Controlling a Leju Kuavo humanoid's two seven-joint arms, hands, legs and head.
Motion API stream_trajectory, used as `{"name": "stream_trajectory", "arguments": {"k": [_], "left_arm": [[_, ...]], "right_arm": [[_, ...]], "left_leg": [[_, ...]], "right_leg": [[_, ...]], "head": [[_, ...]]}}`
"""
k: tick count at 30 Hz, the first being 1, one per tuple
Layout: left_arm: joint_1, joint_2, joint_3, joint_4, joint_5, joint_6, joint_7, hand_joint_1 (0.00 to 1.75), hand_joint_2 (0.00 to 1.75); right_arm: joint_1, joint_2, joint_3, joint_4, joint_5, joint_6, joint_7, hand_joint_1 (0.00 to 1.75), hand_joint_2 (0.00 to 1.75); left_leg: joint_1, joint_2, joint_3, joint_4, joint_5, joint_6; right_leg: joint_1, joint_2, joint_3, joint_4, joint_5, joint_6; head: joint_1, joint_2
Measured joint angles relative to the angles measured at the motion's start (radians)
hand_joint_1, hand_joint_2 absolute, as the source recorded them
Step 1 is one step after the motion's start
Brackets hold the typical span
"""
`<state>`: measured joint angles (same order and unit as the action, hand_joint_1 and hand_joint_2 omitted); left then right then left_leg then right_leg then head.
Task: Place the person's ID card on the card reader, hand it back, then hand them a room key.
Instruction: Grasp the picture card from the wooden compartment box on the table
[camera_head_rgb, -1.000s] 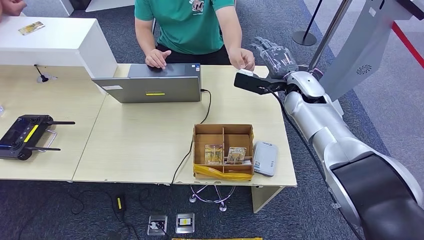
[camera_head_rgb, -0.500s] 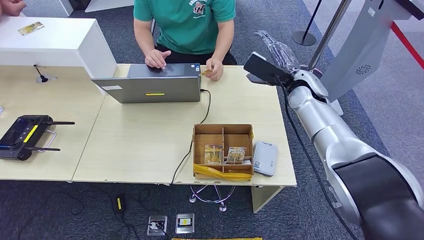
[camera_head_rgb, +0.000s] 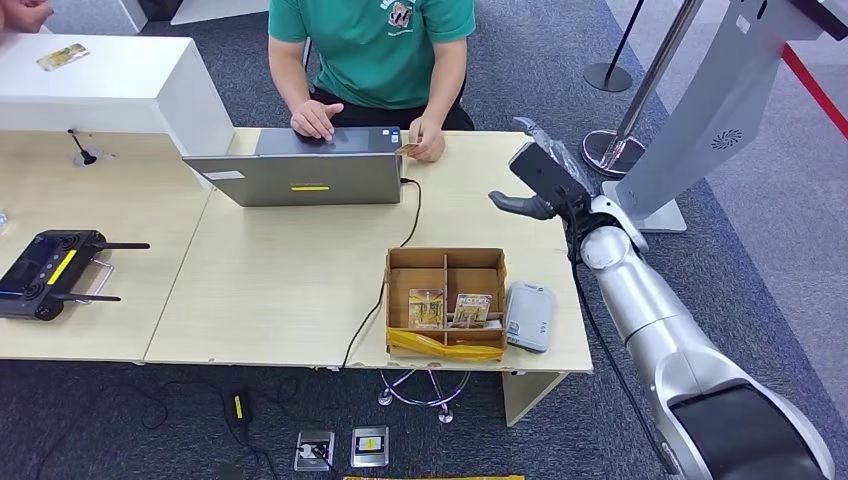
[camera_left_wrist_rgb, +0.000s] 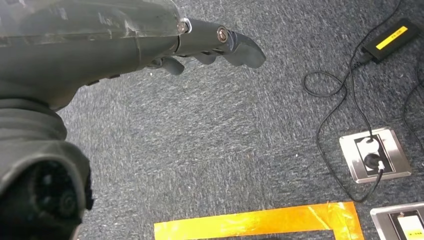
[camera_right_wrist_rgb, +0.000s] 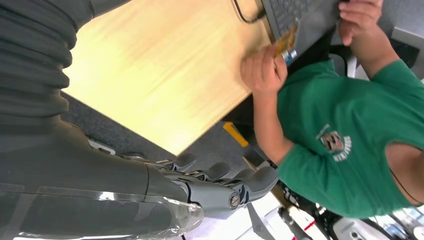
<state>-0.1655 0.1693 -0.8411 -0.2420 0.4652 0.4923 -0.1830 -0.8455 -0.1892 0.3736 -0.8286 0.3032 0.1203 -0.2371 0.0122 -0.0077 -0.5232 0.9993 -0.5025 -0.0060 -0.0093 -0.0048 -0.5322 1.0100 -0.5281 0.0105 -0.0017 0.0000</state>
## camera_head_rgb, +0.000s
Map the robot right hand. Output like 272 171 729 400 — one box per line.
488 117 601 224

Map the bystander's hand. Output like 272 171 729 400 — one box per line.
0 0 56 34

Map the person's left hand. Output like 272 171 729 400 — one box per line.
405 115 446 164

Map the person's right hand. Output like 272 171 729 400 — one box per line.
290 99 346 142

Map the hotel room key card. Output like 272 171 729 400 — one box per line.
452 293 494 330

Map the yellow printed card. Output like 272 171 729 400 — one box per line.
35 42 91 73

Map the person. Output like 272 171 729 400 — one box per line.
266 0 477 164

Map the grey card reader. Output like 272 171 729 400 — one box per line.
503 281 558 354

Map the golden room key card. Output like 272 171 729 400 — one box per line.
407 288 446 331

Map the grey laptop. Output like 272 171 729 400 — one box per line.
182 125 403 209

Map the cardboard box with dividers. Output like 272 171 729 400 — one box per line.
384 246 509 363

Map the white counter block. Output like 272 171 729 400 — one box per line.
0 33 236 158

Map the pale wooden desk leg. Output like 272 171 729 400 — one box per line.
501 372 569 428

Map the silver kiosk stand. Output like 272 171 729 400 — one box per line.
601 0 848 234

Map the chrome chair base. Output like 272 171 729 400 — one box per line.
377 369 472 425

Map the black remote controller with antennas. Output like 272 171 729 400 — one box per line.
0 229 152 323

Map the steel floor socket yellow sticker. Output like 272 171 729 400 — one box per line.
349 425 391 470

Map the black power adapter yellow label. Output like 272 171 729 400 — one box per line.
228 390 253 429

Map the red barrier belt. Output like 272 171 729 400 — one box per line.
780 43 848 142

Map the steel floor socket with plugs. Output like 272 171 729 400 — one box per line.
294 430 337 473

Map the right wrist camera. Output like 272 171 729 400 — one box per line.
508 140 593 212

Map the black laptop power cable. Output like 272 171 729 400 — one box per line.
341 176 423 371

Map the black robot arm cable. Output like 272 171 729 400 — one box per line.
555 185 680 477

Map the black stanchion post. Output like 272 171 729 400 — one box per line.
582 0 647 94

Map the black desk grommet cable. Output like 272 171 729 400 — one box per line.
66 128 99 167

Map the chrome stanchion post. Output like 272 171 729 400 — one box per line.
581 0 704 179

